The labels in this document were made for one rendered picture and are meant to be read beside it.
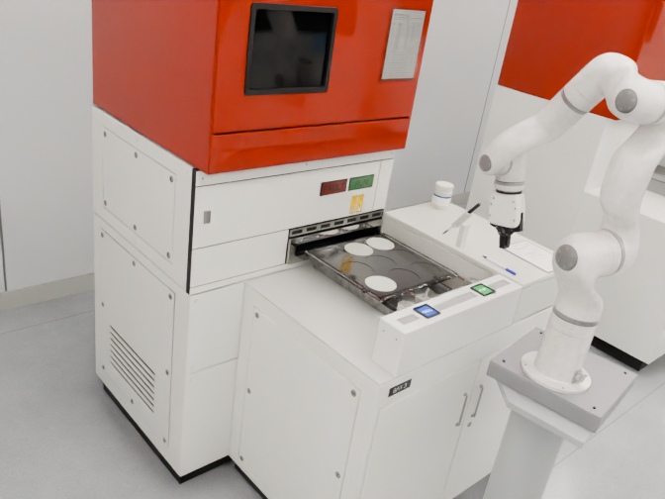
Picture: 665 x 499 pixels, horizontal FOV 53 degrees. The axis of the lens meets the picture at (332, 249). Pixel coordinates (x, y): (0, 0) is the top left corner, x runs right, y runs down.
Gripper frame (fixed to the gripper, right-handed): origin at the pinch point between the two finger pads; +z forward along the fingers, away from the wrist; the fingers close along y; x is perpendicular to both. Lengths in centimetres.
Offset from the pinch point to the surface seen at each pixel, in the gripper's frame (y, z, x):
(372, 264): -39.9, 14.1, -15.2
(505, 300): 1.1, 18.9, 1.3
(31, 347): -188, 76, -83
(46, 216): -215, 23, -61
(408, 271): -30.9, 15.9, -7.5
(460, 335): -0.1, 25.0, -18.5
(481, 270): -14.3, 15.2, 10.0
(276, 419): -46, 61, -51
